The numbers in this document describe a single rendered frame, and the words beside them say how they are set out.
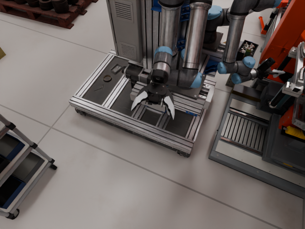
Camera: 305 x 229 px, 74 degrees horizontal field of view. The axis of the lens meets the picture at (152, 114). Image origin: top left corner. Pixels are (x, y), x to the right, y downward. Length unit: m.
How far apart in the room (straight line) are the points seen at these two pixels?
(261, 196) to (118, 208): 1.20
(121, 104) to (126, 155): 0.49
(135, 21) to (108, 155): 1.22
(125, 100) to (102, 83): 0.34
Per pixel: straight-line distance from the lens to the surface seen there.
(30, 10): 3.78
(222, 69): 1.36
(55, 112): 2.44
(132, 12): 1.35
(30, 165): 2.01
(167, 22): 1.08
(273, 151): 2.02
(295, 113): 1.78
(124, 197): 1.88
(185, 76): 0.95
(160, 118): 1.89
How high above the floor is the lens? 1.83
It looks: 57 degrees down
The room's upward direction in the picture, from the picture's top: straight up
